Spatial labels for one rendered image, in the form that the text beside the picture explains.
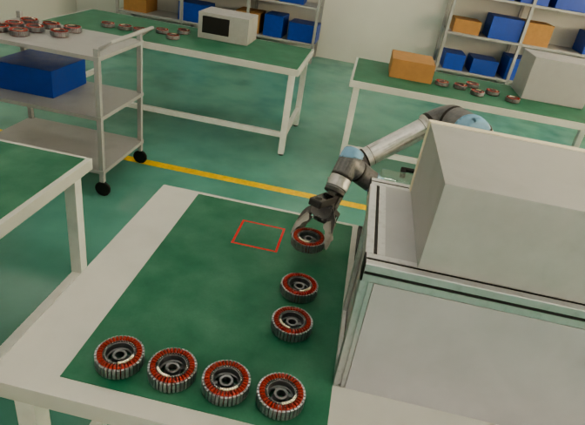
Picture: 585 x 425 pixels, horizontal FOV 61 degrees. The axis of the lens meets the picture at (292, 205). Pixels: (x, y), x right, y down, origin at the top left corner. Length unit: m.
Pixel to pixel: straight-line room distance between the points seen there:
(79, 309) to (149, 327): 0.20
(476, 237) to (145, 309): 0.87
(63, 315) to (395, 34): 7.20
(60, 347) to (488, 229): 1.01
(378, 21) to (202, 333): 7.08
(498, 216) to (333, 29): 7.22
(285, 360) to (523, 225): 0.65
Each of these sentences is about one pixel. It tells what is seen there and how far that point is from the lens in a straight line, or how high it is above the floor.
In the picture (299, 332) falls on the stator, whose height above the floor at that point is 0.79.
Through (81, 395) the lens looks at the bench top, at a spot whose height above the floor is 0.75.
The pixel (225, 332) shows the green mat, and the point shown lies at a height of 0.75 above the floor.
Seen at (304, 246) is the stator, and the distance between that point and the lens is 1.58.
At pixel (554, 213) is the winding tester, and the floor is 1.30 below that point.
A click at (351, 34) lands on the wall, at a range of 8.12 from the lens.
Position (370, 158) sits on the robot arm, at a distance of 1.85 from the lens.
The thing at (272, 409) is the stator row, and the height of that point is 0.78.
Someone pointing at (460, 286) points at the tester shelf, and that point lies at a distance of 1.09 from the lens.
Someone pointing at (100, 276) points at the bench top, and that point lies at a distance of 1.56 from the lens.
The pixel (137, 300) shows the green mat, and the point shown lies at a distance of 1.46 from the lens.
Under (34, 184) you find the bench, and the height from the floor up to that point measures 0.75.
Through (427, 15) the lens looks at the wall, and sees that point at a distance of 8.10.
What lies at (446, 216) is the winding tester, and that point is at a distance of 1.03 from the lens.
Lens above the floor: 1.70
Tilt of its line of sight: 29 degrees down
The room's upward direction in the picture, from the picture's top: 9 degrees clockwise
